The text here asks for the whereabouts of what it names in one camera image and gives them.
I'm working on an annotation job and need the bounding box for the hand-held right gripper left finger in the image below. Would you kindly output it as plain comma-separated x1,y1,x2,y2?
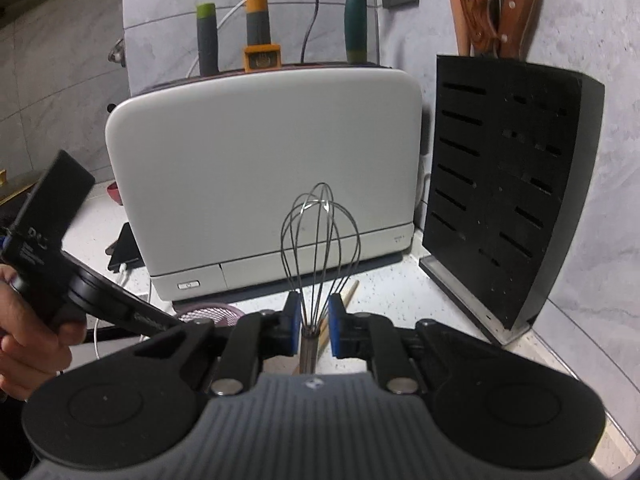
131,292,303,396

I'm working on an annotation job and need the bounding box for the teal utensil handle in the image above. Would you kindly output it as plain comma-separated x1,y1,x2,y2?
345,0,369,64

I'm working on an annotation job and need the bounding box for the black phone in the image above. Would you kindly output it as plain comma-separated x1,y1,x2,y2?
105,222,146,271

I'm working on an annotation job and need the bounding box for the metal wire whisk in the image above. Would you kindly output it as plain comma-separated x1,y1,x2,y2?
280,182,361,376

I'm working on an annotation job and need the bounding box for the wooden chopstick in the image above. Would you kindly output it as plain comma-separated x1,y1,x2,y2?
318,290,351,347
320,280,360,347

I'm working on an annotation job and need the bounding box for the person's left hand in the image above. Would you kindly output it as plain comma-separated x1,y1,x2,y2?
0,265,87,401

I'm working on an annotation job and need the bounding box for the black knife block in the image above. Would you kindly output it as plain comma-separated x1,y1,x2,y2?
419,54,606,346

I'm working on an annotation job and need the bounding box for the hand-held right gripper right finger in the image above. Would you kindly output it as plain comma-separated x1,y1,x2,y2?
329,292,493,396

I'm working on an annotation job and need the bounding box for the black power cable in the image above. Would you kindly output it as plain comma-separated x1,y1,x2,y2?
300,0,332,66

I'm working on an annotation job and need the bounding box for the green grey utensil handle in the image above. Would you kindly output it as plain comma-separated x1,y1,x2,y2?
196,3,220,76

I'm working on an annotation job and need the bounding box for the white power cord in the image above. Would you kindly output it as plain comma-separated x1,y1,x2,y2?
187,0,321,78

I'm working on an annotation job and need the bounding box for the pink mesh basket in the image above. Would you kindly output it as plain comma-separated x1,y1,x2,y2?
175,302,246,328

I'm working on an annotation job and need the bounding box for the white countertop appliance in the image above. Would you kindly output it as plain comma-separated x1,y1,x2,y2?
105,62,428,303

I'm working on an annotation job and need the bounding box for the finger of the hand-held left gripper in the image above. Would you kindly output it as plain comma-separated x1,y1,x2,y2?
87,280,186,337

